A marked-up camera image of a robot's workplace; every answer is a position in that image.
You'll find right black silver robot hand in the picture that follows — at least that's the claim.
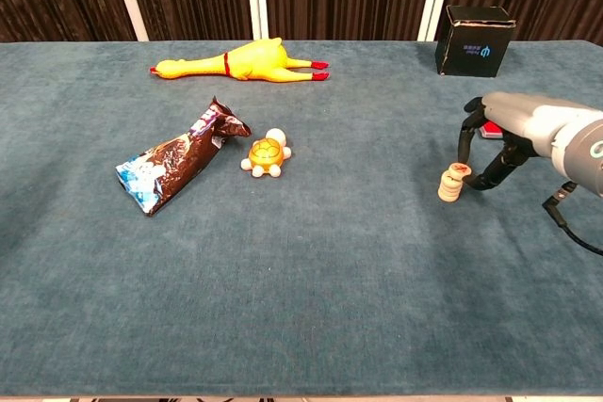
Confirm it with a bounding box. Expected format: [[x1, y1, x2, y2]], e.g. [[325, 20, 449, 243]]
[[455, 91, 566, 192]]

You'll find red ink pad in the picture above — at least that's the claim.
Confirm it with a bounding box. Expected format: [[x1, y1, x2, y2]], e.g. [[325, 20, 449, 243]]
[[476, 121, 505, 141]]

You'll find black cardboard box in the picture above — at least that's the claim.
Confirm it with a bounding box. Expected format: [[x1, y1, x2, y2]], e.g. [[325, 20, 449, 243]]
[[433, 4, 517, 78]]

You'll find orange turtle toy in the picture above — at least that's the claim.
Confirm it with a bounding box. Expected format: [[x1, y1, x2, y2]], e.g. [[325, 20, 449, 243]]
[[239, 127, 293, 179]]

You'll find yellow rubber chicken toy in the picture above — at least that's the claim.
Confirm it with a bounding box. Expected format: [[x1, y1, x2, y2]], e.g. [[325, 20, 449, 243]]
[[149, 37, 331, 83]]

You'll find blue felt table cloth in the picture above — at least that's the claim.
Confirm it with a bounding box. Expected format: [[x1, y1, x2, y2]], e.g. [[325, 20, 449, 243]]
[[0, 39, 603, 397]]

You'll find brown snack bag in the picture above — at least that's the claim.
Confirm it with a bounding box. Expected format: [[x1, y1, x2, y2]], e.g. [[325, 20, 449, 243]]
[[115, 95, 253, 217]]

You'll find black arm cable with plug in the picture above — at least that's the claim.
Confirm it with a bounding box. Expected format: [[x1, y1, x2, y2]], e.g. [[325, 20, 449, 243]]
[[541, 181, 603, 257]]

